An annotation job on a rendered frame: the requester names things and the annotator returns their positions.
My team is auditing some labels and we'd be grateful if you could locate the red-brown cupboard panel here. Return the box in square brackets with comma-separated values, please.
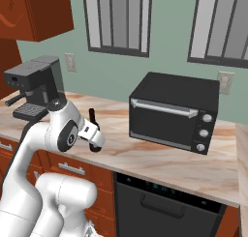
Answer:
[223, 204, 242, 237]

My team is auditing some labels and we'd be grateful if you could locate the dark red wine bottle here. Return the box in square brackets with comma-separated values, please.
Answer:
[88, 107, 103, 153]

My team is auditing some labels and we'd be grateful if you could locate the black toaster oven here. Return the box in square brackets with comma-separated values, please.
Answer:
[128, 71, 222, 156]

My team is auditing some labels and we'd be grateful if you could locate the black dishwasher handle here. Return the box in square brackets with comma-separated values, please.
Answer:
[139, 193, 188, 220]

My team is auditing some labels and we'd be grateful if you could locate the white wall outlet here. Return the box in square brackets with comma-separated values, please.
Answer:
[64, 52, 78, 74]
[216, 70, 236, 96]

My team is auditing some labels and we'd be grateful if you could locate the black coffee machine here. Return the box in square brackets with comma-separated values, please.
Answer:
[3, 55, 68, 121]

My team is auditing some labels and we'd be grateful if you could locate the silver toaster oven handle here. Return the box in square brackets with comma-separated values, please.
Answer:
[130, 98, 199, 120]

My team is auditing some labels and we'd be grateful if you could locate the dark framed window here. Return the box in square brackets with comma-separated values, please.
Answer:
[81, 0, 153, 59]
[187, 0, 248, 70]

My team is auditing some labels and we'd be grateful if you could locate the red-brown drawer front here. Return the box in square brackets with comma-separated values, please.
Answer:
[84, 188, 116, 221]
[38, 149, 115, 193]
[0, 135, 22, 160]

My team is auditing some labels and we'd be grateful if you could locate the black dishwasher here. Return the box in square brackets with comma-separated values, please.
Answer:
[113, 171, 228, 237]

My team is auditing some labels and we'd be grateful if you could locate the red-brown wall cupboard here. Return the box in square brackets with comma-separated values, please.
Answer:
[0, 0, 75, 43]

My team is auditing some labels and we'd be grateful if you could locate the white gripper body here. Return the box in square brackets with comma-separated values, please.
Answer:
[88, 127, 107, 149]

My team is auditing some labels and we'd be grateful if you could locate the red-brown tall cupboard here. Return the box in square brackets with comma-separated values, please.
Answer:
[0, 38, 23, 101]

